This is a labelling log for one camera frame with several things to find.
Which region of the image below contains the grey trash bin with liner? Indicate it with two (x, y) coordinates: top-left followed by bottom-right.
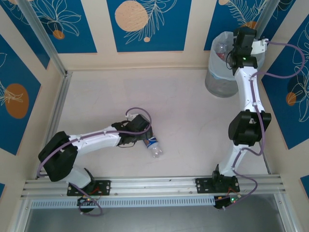
(208, 30), (265, 82)

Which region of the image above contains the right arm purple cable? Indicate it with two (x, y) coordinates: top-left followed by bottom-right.
(216, 40), (305, 211)

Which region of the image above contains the aluminium corner post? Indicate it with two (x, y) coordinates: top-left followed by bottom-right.
(255, 0), (279, 42)
(17, 0), (68, 77)

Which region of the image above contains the black controller board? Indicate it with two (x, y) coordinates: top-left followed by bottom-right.
(76, 196), (101, 208)
(213, 195), (242, 210)

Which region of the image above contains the blue Pepsi bottle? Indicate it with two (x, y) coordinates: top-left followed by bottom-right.
(143, 136), (164, 159)

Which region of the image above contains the grey slotted cable duct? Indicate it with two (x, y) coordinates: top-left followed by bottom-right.
(30, 195), (216, 209)

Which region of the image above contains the grey metal panel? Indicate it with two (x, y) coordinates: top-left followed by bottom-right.
(23, 194), (288, 232)

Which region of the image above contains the grey waste bin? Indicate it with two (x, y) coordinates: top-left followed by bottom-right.
(204, 72), (239, 99)

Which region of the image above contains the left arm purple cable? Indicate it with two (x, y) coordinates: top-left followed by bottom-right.
(37, 107), (153, 216)

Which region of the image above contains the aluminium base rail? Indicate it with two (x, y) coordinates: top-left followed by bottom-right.
(20, 174), (288, 199)

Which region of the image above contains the aluminium frame bar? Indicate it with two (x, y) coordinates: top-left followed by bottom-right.
(8, 198), (33, 232)
(274, 193), (300, 232)

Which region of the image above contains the clear water bottle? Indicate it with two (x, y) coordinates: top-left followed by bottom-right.
(215, 41), (229, 53)

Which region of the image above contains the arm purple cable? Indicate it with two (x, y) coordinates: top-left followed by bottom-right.
(216, 40), (305, 211)
(37, 107), (153, 216)

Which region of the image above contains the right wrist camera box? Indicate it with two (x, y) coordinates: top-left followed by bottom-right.
(251, 38), (268, 56)

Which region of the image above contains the aluminium table side rail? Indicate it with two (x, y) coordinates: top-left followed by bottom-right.
(49, 71), (73, 136)
(262, 154), (272, 175)

